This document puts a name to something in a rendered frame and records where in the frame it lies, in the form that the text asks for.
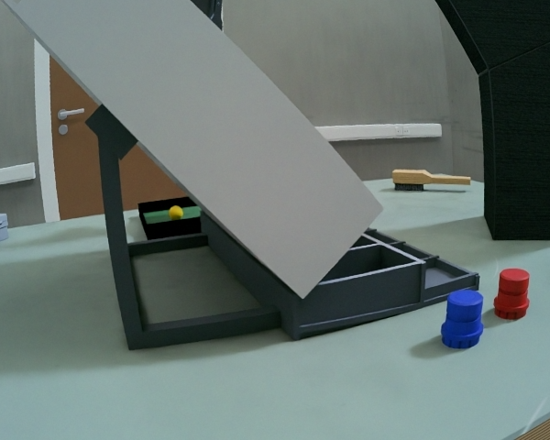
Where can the wooden-handled wire brush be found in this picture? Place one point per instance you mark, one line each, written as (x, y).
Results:
(414, 180)

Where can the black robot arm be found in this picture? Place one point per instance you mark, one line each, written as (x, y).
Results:
(212, 9)

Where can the red plug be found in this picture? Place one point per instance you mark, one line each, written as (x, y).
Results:
(512, 302)

